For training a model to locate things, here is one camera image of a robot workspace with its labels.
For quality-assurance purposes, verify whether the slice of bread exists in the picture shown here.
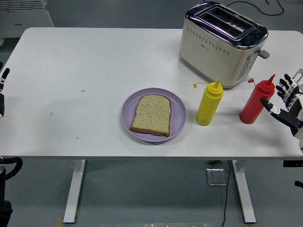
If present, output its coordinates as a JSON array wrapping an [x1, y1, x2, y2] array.
[[129, 94, 172, 137]]

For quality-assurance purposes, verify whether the black table control panel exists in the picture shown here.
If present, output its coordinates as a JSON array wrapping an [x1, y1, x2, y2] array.
[[283, 160, 303, 167]]

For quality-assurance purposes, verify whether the looped black floor cable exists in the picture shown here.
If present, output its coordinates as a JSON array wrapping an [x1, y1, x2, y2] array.
[[253, 0, 285, 16]]

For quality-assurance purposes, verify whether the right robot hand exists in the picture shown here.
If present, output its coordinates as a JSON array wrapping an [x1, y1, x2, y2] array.
[[260, 73, 303, 154]]

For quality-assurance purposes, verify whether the yellow squeeze bottle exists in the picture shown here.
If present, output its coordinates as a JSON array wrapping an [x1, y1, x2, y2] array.
[[193, 79, 224, 126]]

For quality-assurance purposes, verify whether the white ribbed appliance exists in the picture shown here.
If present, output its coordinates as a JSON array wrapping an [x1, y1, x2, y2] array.
[[0, 0, 54, 40]]

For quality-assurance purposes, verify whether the cream and chrome toaster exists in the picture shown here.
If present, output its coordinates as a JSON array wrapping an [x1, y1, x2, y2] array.
[[178, 1, 270, 90]]

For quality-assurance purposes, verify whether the red squeeze bottle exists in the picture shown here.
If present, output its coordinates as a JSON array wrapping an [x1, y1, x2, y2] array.
[[239, 74, 276, 125]]

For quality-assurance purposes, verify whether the thin black floor cable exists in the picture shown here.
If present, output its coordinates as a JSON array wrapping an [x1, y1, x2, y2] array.
[[221, 160, 232, 227]]

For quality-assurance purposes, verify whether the purple round plate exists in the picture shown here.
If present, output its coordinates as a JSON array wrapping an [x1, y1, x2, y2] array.
[[121, 87, 187, 143]]

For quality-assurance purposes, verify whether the metal floor socket plate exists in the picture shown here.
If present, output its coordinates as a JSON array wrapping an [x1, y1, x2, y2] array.
[[205, 167, 227, 187]]

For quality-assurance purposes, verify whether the white table leg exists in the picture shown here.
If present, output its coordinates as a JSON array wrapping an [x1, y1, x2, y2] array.
[[63, 159, 86, 224], [231, 160, 257, 224]]

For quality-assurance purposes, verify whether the silver metal rack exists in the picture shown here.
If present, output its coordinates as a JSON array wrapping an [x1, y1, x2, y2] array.
[[292, 68, 303, 89]]

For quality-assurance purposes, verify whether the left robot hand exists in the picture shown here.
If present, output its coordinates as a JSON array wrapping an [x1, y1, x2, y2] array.
[[0, 61, 10, 118]]

